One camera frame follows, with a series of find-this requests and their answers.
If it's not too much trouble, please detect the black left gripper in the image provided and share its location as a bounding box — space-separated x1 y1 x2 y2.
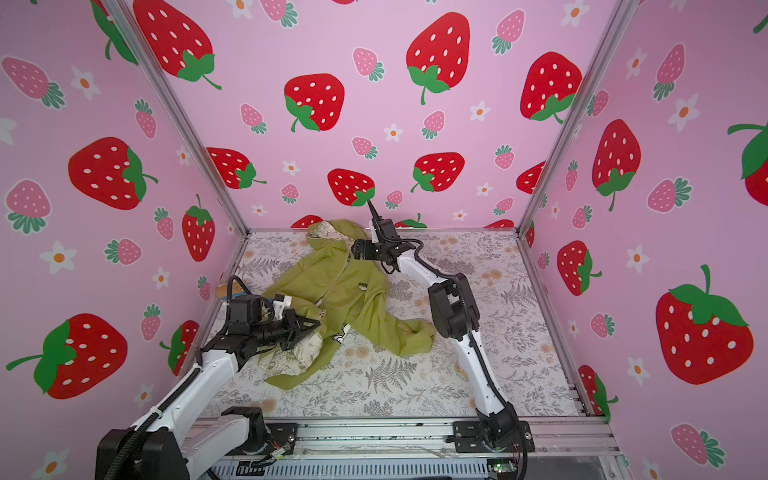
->
252 310 320 350

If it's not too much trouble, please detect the green zip-up jacket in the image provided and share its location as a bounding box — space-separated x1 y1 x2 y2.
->
259 220 436 390

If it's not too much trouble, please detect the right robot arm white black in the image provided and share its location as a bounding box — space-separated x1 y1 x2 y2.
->
351 202 529 456

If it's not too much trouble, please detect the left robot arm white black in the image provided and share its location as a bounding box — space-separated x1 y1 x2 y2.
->
95 275 321 479

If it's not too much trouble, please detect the small orange blue box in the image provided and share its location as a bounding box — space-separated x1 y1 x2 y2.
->
215 282 243 300

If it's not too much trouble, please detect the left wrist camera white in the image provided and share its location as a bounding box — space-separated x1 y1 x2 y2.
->
272 295 293 320

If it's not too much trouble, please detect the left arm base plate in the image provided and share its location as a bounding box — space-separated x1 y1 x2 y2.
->
230 423 299 457

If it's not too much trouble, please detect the aluminium front rail frame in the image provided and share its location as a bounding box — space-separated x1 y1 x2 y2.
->
181 417 633 479

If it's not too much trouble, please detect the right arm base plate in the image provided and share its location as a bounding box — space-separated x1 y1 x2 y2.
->
446 420 536 454

